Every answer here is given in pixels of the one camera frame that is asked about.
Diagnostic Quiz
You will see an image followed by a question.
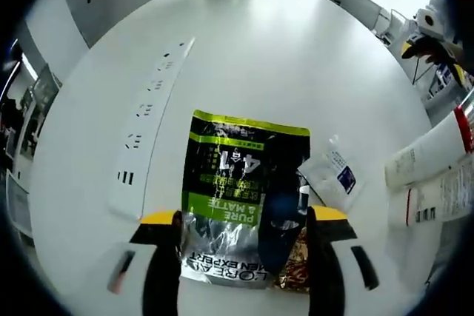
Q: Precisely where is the gold foil skincare sachet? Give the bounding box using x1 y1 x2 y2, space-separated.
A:
273 226 313 294

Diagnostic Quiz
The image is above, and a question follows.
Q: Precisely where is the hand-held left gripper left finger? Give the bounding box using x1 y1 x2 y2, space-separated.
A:
106 210 184 316

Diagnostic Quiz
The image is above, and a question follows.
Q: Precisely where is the white red-collared skincare pump bottle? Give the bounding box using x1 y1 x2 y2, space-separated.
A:
384 107 474 188

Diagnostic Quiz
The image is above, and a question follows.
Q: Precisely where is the green black skincare sachet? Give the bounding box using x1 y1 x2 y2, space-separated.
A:
179 109 311 290

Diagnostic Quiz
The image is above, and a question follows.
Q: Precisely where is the person's right hand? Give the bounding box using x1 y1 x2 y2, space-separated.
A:
424 42 464 66

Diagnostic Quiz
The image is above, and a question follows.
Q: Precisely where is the white power strip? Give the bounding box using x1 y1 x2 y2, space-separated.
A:
108 36 196 220

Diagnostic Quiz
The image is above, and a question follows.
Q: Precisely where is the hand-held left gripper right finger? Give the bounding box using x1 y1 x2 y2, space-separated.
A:
305 205 383 316

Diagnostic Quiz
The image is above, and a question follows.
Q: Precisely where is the tall white skincare tube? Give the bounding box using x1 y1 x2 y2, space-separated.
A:
384 152 474 229

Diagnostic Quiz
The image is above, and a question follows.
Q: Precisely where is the white sachet with blue print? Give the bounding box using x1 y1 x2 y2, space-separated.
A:
297 133 367 210

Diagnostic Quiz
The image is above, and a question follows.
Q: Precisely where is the dark blue skincare sachet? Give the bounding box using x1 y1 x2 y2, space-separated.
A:
258 136 309 277

